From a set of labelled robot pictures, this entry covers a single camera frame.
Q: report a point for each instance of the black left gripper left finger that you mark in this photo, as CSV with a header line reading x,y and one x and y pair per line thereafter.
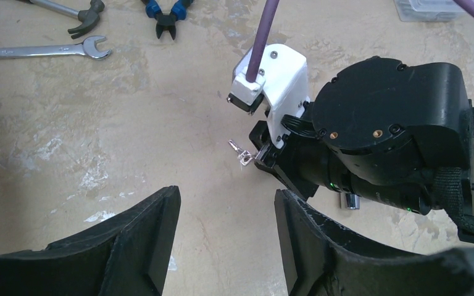
x,y
127,254

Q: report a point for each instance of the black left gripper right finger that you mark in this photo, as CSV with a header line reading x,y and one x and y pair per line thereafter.
x,y
323,257

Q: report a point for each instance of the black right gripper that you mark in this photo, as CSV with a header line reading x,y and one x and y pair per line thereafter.
x,y
302,165

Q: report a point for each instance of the small silver key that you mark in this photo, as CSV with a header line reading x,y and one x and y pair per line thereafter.
x,y
244,156

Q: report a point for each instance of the blue cable lock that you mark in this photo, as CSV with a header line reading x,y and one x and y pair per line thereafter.
x,y
348,201

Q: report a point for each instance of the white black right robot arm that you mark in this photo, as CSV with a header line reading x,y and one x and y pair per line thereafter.
x,y
391,133

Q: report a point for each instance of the clear plastic organizer box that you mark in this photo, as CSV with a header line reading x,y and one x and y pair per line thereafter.
x,y
428,10

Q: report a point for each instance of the silver open-end wrench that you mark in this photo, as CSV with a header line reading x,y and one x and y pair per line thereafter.
x,y
87,48

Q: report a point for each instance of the black claw hammer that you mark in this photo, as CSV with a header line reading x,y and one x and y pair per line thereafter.
x,y
89,17

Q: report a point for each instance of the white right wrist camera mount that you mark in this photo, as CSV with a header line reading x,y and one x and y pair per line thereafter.
x,y
283,85

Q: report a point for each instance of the blue handled pliers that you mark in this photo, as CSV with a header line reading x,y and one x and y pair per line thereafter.
x,y
167,22

